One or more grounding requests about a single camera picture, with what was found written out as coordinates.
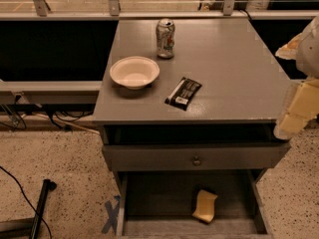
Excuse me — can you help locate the grey upper drawer with knob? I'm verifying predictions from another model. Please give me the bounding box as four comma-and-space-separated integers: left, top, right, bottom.
103, 142, 290, 171

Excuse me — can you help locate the silver soda can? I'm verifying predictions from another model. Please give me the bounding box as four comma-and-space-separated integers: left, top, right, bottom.
156, 18, 175, 59

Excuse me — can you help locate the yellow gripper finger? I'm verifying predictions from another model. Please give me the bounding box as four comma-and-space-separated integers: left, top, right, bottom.
275, 33, 301, 60
274, 79, 319, 139

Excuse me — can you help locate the grey metal railing frame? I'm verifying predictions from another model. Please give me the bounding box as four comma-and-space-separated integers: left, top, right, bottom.
0, 0, 319, 97

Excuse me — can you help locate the black snack bar wrapper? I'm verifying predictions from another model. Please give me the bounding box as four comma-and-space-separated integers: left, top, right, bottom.
164, 77, 201, 111

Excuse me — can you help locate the open grey middle drawer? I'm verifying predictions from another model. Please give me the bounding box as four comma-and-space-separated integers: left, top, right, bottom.
117, 170, 274, 239

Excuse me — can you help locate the black floor cable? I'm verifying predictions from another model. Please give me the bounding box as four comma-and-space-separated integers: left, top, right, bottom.
0, 165, 53, 239

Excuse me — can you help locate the yellow sponge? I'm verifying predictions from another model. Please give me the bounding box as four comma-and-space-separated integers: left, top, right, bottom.
192, 189, 218, 223

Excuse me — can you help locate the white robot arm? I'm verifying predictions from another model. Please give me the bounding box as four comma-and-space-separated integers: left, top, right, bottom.
274, 17, 319, 140

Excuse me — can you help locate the grey drawer cabinet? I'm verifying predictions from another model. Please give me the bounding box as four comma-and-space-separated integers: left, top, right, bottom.
92, 18, 317, 181

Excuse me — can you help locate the black metal stand leg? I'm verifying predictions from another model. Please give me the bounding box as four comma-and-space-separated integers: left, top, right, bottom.
0, 179, 57, 239

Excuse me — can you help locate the white paper bowl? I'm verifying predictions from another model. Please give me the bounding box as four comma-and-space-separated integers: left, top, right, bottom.
110, 56, 160, 90

